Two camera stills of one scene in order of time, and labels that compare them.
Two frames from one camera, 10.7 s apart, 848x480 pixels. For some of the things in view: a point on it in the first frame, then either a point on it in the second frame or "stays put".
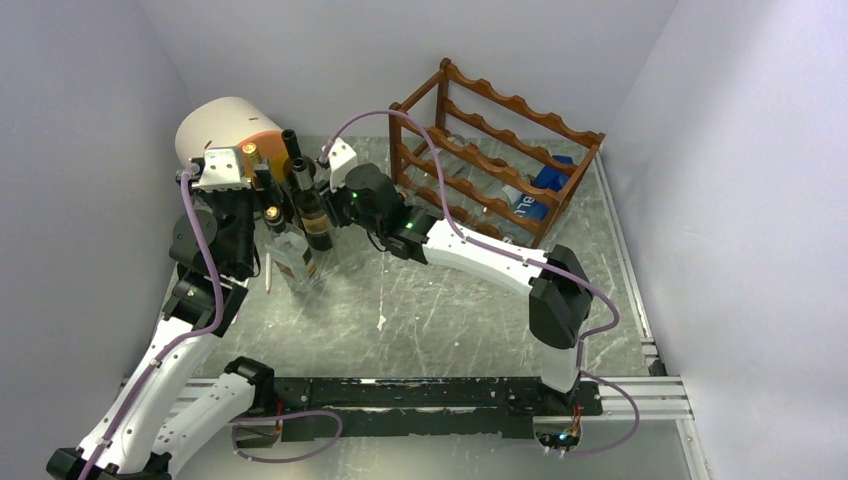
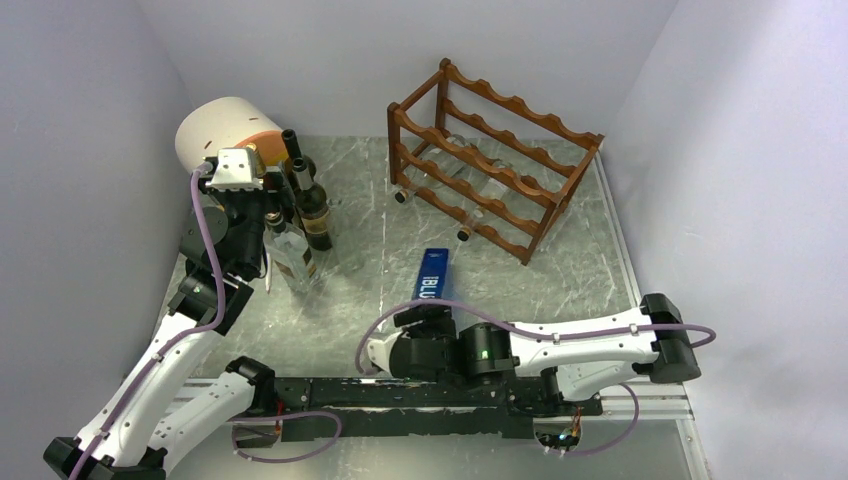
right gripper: [333, 200] -> [434, 316]
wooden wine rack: [507, 168] stays put
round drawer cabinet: [232, 122] stays put
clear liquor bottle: [289, 251] stays put
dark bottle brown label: [314, 214] stays put
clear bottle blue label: [549, 178] -> [434, 276]
